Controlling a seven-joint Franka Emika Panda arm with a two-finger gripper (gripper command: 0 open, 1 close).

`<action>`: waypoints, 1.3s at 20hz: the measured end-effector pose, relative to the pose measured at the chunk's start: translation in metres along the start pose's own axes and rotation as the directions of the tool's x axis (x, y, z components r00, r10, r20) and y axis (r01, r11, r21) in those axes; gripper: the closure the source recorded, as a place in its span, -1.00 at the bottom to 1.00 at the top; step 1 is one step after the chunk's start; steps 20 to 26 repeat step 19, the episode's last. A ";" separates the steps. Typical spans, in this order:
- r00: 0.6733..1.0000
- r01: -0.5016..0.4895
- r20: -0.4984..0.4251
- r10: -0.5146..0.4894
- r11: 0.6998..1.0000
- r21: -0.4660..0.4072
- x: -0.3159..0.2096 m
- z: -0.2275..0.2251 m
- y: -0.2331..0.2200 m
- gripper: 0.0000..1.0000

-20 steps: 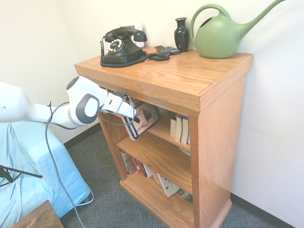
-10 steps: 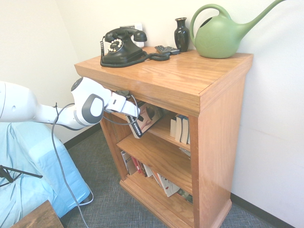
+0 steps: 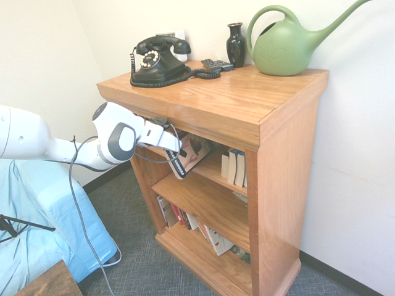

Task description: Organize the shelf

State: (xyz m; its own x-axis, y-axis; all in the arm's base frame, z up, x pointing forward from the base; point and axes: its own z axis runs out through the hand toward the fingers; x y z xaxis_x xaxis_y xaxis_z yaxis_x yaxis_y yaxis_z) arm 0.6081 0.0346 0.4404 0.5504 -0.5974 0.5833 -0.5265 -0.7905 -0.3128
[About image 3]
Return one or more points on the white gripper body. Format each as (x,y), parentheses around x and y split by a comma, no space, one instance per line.
(159,137)

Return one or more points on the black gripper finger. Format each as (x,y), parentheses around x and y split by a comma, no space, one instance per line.
(184,153)

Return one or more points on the Milan Kundera paperback book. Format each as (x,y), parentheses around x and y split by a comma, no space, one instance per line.
(191,157)

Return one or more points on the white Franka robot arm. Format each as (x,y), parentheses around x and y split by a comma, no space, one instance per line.
(31,135)

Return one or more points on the short cream paperback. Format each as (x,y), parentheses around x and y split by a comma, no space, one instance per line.
(225,166)

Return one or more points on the tall cream paperback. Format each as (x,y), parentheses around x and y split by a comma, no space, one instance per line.
(232,168)

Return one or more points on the large white leaning book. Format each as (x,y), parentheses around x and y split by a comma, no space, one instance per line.
(165,212)

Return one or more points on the red spine book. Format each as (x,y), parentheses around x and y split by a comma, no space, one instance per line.
(178,216)

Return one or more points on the dark thin book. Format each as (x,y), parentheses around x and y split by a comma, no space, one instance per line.
(185,219)

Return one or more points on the black rotary telephone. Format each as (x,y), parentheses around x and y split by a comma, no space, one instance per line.
(185,75)

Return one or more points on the plain white thin book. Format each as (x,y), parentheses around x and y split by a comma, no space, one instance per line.
(192,222)

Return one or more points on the black rotary telephone base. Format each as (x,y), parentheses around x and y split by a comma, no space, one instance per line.
(157,66)

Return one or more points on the orange spine book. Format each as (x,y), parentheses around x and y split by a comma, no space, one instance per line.
(203,231)

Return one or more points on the black remote control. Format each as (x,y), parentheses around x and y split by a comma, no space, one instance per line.
(224,65)
(210,63)

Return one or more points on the oak wooden bookshelf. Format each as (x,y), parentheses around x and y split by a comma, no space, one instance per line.
(277,154)

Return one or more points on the white book red marks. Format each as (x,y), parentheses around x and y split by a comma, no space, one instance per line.
(219,242)

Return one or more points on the black telephone handset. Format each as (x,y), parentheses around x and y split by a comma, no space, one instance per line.
(166,41)

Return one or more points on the dark flat-lying book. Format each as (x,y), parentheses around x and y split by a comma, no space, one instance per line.
(240,254)

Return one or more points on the black glossy vase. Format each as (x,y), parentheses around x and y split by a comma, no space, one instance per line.
(236,46)

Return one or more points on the light blue cloth cover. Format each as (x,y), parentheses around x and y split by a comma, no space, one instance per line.
(71,222)

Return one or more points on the green plastic watering can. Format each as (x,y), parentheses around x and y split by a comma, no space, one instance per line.
(284,49)

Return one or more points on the black tripod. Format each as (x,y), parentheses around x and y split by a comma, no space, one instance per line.
(27,223)

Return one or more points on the dark wooden table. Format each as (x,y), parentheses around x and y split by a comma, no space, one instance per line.
(52,282)

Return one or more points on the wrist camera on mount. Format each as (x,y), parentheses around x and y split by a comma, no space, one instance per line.
(157,121)

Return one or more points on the white framed wall device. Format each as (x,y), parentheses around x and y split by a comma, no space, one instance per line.
(180,34)

